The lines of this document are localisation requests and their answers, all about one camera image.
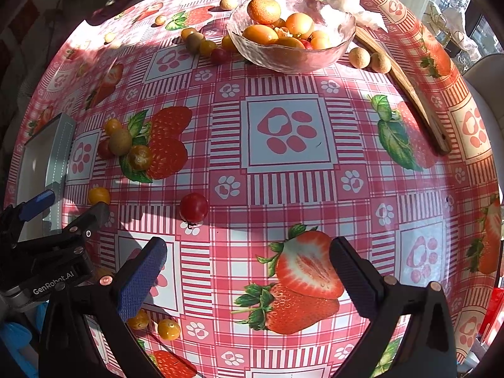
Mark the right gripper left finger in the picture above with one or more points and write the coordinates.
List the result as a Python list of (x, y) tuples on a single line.
[(67, 348)]

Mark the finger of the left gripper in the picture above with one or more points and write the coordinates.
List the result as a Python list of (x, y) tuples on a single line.
[(25, 221), (74, 235)]

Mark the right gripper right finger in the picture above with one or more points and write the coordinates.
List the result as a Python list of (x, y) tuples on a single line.
[(427, 348)]

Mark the yellow cherry tomato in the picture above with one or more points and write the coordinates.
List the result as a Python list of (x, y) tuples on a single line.
[(168, 329), (140, 321), (98, 194), (111, 126), (206, 47)]

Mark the grey rectangular tray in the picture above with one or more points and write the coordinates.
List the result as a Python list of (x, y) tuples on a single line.
[(44, 166)]

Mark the dark olive fruit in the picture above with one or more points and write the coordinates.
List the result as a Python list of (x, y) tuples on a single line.
[(140, 158)]

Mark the brown kiwi berry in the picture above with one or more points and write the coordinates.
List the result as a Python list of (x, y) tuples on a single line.
[(120, 142), (193, 42)]

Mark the strawberry pattern tablecloth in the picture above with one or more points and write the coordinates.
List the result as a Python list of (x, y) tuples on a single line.
[(286, 162)]

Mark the beige longan fruit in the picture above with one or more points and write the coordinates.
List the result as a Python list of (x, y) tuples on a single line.
[(359, 57), (380, 63)]

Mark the glass fruit bowl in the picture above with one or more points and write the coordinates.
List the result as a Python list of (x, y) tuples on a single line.
[(307, 37)]

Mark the wooden serving board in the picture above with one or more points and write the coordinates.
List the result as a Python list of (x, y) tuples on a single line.
[(428, 117)]

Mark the large orange in bowl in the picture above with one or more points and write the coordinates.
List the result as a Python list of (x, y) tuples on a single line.
[(264, 12)]

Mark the crumpled white tissue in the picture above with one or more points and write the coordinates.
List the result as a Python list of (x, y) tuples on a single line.
[(364, 18)]

